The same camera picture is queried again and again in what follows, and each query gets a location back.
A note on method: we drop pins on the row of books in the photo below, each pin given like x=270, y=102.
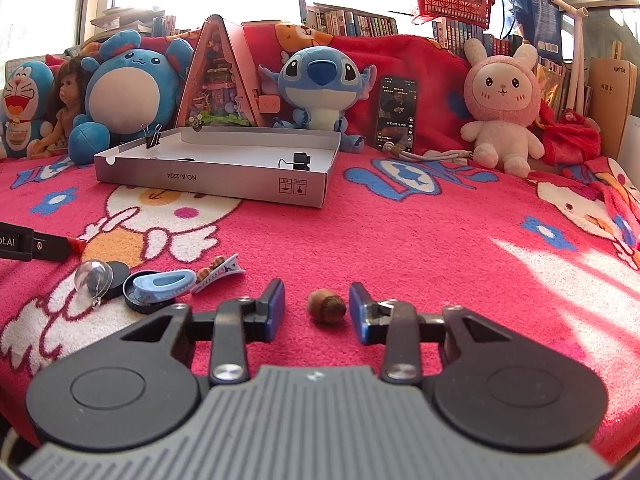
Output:
x=350, y=22

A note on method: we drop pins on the blue cat robot plush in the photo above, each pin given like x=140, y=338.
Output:
x=25, y=90

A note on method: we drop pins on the black round lid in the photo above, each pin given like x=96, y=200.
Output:
x=119, y=275
x=137, y=302

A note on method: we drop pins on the large black binder clip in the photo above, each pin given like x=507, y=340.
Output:
x=301, y=160

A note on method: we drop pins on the round blue mouse plush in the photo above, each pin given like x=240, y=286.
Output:
x=130, y=95

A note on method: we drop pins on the pink bunny plush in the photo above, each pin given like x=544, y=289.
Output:
x=500, y=95

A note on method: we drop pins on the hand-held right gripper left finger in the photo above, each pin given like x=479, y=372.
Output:
x=276, y=310

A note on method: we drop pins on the stack of flat papers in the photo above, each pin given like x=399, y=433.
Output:
x=125, y=17

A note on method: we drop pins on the blue alien plush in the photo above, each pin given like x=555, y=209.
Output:
x=320, y=80

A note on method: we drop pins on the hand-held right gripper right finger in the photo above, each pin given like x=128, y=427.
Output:
x=357, y=315

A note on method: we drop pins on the red blanket orange bear print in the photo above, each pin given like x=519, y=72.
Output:
x=430, y=60

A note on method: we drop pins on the pink triangular dollhouse box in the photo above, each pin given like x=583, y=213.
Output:
x=220, y=90

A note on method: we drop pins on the white hair clip brown bears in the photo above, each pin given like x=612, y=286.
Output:
x=220, y=275

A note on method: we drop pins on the black smartphone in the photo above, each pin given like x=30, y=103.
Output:
x=397, y=110

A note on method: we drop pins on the clear plastic dome capsule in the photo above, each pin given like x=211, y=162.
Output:
x=92, y=277

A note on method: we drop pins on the brown acorn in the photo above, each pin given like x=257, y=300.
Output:
x=325, y=307

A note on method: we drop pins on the small red cone piece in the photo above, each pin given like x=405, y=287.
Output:
x=79, y=245

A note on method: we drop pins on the blue hair clip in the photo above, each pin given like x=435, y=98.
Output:
x=160, y=282

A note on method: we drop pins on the blue bag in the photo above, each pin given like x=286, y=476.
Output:
x=540, y=20

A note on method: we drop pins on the brown cardboard box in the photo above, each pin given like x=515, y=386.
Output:
x=612, y=100

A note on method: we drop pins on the white pipe frame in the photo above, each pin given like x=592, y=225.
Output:
x=580, y=60

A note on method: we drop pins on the red cartoon printed blanket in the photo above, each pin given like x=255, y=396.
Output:
x=400, y=240

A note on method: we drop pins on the white cardboard box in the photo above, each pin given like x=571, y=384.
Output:
x=225, y=182

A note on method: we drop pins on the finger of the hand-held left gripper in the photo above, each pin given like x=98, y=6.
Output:
x=52, y=247

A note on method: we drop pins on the brown haired doll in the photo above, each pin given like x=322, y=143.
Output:
x=70, y=95

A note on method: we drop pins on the crumpled red cloth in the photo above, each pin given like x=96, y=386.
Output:
x=570, y=135

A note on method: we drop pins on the red plastic basket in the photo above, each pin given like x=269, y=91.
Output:
x=450, y=2

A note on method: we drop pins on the small black binder clip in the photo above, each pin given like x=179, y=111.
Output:
x=152, y=139

